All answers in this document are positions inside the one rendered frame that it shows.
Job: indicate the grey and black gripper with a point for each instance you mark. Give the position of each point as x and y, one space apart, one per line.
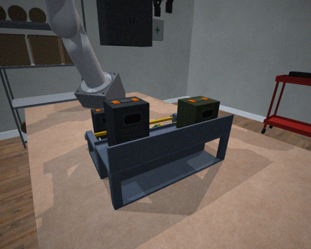
157 8

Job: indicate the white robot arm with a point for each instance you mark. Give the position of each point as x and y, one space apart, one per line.
64 21

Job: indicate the dark blue metal shelf rack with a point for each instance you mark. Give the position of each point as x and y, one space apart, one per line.
168 155

